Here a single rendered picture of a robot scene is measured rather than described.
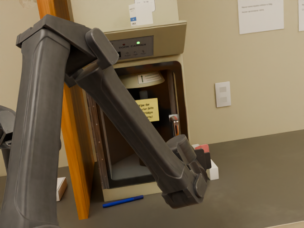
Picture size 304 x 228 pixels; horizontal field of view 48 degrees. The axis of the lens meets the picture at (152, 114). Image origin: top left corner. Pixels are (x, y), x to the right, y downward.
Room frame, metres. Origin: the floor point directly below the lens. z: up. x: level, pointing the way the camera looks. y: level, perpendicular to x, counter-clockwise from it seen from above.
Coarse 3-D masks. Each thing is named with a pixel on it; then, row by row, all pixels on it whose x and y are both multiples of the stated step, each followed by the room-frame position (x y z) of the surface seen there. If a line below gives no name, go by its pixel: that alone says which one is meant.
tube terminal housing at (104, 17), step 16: (80, 0) 1.07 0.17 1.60; (96, 0) 1.08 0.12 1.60; (112, 0) 1.08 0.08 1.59; (128, 0) 1.09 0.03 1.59; (160, 0) 1.10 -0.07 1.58; (176, 0) 1.10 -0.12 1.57; (80, 16) 1.07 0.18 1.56; (96, 16) 1.08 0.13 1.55; (112, 16) 1.08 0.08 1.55; (128, 16) 1.09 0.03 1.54; (160, 16) 1.09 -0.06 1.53; (176, 16) 1.10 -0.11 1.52; (128, 64) 1.08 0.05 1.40; (144, 64) 1.09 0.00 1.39; (112, 192) 1.07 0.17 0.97; (128, 192) 1.08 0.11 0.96; (144, 192) 1.08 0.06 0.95; (160, 192) 1.09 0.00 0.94
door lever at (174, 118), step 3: (171, 117) 1.08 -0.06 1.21; (174, 117) 1.08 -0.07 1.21; (171, 120) 1.08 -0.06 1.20; (174, 120) 1.04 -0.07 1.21; (177, 120) 1.04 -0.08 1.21; (174, 123) 1.03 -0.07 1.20; (177, 123) 1.03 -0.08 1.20; (174, 126) 1.03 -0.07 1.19; (177, 126) 1.03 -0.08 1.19; (174, 129) 1.03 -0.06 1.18; (177, 129) 1.03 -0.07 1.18; (174, 132) 1.04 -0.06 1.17; (177, 132) 1.03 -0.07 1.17
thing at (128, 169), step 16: (160, 64) 1.08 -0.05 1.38; (176, 64) 1.09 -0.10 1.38; (128, 80) 1.07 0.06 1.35; (144, 80) 1.08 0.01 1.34; (160, 80) 1.08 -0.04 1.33; (176, 80) 1.08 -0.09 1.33; (144, 96) 1.08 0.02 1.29; (160, 96) 1.08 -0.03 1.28; (176, 96) 1.08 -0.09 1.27; (160, 112) 1.08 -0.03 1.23; (176, 112) 1.08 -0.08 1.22; (112, 128) 1.07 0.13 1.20; (160, 128) 1.08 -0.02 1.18; (112, 144) 1.06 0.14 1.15; (128, 144) 1.07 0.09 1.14; (112, 160) 1.06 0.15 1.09; (128, 160) 1.07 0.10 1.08; (112, 176) 1.06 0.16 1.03; (128, 176) 1.07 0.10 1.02; (144, 176) 1.07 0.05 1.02
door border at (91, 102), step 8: (88, 96) 1.06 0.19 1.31; (88, 104) 1.06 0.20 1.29; (96, 112) 1.06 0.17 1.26; (96, 120) 1.06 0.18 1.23; (96, 128) 1.06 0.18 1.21; (96, 136) 1.06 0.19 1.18; (96, 144) 1.06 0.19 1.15; (96, 152) 1.06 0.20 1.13; (104, 160) 1.06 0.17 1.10; (104, 168) 1.06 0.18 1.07; (104, 176) 1.06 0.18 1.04; (104, 184) 1.06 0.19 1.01
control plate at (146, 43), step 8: (120, 40) 0.99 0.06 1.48; (128, 40) 1.00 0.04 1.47; (136, 40) 1.00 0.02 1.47; (144, 40) 1.01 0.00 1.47; (152, 40) 1.01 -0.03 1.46; (120, 48) 1.01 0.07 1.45; (128, 48) 1.02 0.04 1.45; (136, 48) 1.03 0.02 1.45; (144, 48) 1.03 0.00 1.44; (152, 48) 1.04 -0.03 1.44; (128, 56) 1.04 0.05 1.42; (136, 56) 1.05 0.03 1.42; (144, 56) 1.05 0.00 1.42
